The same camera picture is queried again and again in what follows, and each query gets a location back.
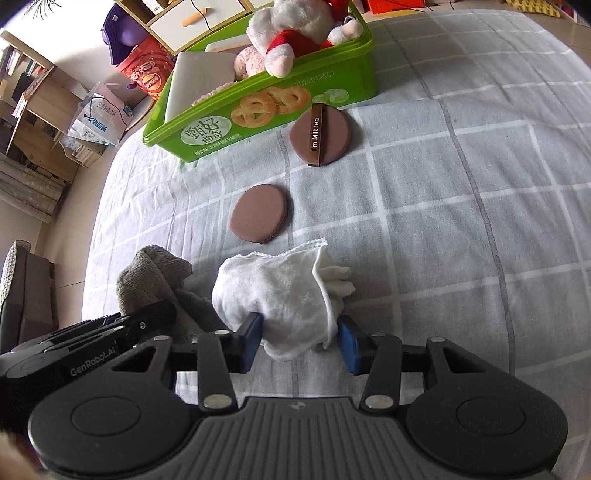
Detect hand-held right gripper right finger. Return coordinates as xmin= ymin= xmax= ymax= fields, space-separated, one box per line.
xmin=336 ymin=316 xmax=504 ymax=412

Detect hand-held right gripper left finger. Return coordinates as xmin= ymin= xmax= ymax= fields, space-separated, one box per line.
xmin=108 ymin=313 xmax=265 ymax=412

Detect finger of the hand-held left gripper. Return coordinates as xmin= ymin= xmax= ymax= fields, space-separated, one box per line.
xmin=81 ymin=300 xmax=178 ymax=330
xmin=41 ymin=323 xmax=155 ymax=352

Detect grey towel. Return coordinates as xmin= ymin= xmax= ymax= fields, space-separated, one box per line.
xmin=116 ymin=246 xmax=232 ymax=344

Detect white cloth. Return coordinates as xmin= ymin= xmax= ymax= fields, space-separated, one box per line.
xmin=211 ymin=237 xmax=356 ymax=363

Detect green plastic box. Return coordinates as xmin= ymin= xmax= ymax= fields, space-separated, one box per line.
xmin=142 ymin=0 xmax=376 ymax=163

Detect pink plush toy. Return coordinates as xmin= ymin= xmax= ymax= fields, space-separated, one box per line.
xmin=233 ymin=46 xmax=269 ymax=82

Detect white plush toy red outfit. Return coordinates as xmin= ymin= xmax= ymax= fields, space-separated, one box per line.
xmin=247 ymin=0 xmax=365 ymax=78

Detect person's left forearm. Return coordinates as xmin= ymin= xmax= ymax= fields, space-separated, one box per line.
xmin=0 ymin=431 xmax=35 ymax=480

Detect plain brown round puff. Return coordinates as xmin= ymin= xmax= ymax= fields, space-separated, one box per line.
xmin=229 ymin=184 xmax=291 ymax=244

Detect grey curtain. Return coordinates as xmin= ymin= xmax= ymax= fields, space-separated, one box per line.
xmin=0 ymin=152 xmax=65 ymax=224

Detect white paper bag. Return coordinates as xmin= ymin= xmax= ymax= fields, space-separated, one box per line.
xmin=67 ymin=82 xmax=134 ymax=147

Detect brown round puff with ribbon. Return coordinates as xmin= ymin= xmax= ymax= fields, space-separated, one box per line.
xmin=290 ymin=104 xmax=351 ymax=168

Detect wooden bookshelf desk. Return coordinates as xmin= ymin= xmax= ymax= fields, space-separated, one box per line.
xmin=0 ymin=28 xmax=88 ymax=185

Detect red printed bucket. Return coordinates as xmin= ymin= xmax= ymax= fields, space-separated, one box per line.
xmin=115 ymin=36 xmax=178 ymax=102

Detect purple bag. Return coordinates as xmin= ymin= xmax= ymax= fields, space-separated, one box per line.
xmin=102 ymin=2 xmax=146 ymax=65

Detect wooden shelf cabinet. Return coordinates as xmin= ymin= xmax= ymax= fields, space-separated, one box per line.
xmin=115 ymin=0 xmax=278 ymax=56

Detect red box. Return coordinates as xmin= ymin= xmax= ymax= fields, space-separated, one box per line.
xmin=365 ymin=0 xmax=430 ymax=14

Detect yellow egg tray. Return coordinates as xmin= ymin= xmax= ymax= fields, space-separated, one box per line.
xmin=505 ymin=0 xmax=561 ymax=19

